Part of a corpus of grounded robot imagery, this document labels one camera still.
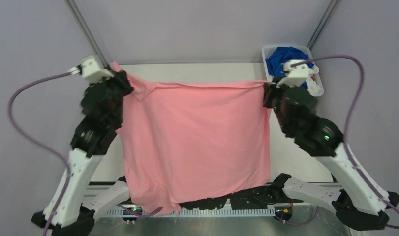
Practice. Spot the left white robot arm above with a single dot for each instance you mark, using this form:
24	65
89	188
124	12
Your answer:
66	214

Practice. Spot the blue t shirt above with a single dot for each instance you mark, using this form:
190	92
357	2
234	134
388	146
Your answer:
289	67

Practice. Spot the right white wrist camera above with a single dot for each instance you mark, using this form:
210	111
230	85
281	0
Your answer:
295	73

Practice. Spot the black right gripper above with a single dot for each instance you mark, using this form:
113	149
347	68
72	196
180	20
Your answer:
268	88

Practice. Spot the white t shirt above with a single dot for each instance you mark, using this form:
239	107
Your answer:
312	86

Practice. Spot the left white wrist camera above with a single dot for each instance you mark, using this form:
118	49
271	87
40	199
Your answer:
91	70

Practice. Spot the white plastic laundry basket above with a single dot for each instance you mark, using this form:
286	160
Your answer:
267	52

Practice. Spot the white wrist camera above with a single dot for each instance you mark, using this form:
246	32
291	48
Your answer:
91	70
295	73

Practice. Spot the pink t shirt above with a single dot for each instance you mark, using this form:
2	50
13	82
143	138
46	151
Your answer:
184	142

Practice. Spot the aluminium frame rail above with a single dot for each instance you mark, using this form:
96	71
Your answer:
225	210

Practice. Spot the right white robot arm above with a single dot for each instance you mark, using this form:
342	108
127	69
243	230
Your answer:
360	203

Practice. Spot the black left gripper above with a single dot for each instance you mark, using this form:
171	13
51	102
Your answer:
121	77

